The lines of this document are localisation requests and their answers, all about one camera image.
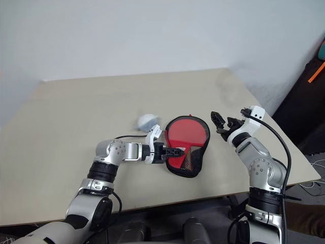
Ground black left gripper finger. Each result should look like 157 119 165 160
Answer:
164 147 185 160

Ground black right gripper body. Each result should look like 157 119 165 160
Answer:
216 116 246 141

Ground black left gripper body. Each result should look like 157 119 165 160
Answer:
153 142 168 164

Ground black paddle case red lining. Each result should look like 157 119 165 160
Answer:
164 114 212 179

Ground red table tennis paddle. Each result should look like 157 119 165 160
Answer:
166 117 208 170

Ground white ball in clear bag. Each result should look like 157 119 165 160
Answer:
135 114 161 133

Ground black furniture piece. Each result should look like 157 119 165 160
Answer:
272 58 325 156

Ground dark rounded shape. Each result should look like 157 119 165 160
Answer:
121 220 151 244
183 217 209 244

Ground beige table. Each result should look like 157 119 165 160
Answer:
0 67 321 227

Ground orange strip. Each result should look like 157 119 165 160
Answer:
307 60 325 83

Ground teal object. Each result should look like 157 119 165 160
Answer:
317 40 325 60

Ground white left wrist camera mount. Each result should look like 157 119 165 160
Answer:
145 124 164 164

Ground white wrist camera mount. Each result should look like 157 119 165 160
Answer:
145 124 164 164
227 105 267 144

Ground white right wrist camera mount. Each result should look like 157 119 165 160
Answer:
227 105 267 144

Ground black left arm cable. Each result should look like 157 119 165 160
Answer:
111 134 149 214

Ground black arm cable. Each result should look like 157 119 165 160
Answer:
241 108 303 244
111 134 149 214

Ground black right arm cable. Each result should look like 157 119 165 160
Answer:
241 108 303 244

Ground black table bracket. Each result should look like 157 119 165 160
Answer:
227 195 246 220

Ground white cords on floor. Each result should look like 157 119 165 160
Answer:
301 151 325 197

